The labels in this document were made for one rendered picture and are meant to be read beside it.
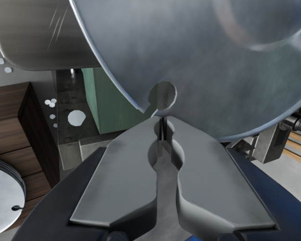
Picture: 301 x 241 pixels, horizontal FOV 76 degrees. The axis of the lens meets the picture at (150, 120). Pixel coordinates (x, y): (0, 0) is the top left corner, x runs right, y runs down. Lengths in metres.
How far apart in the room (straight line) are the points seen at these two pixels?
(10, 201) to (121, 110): 0.51
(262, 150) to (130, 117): 0.20
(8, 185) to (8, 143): 0.12
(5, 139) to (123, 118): 0.41
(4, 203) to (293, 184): 1.74
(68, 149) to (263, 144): 0.30
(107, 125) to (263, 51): 0.21
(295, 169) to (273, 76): 1.60
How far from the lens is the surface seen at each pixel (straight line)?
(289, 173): 1.83
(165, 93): 0.27
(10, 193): 0.70
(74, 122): 0.28
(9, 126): 0.62
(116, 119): 0.29
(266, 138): 0.33
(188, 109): 0.15
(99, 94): 0.27
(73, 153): 0.33
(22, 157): 0.67
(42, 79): 0.93
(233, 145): 0.20
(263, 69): 0.20
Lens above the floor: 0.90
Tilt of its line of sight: 54 degrees down
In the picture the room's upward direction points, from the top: 137 degrees clockwise
